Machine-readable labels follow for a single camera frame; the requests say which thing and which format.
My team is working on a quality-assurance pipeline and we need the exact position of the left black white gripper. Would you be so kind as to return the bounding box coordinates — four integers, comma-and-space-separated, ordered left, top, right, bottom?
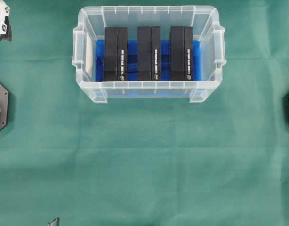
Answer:
0, 0, 12, 42

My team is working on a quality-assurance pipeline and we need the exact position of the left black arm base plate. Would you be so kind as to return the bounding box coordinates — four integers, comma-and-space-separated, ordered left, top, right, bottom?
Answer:
0, 83, 9, 131

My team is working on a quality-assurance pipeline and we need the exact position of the small metal bracket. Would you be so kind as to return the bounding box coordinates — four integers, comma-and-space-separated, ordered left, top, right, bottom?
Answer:
47, 217, 60, 226

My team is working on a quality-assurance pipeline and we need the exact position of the blue foam liner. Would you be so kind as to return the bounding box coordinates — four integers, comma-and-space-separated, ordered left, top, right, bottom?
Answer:
93, 40, 202, 81

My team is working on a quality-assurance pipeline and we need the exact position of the green table cloth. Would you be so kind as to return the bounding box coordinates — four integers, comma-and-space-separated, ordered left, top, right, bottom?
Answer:
0, 0, 289, 226

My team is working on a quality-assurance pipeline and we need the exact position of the clear plastic storage case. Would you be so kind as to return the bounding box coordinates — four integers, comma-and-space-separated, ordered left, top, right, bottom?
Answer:
72, 5, 226, 103

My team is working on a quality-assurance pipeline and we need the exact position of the black realsense box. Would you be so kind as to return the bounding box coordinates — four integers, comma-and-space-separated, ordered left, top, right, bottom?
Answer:
137, 26, 161, 81
169, 26, 193, 81
104, 27, 128, 81

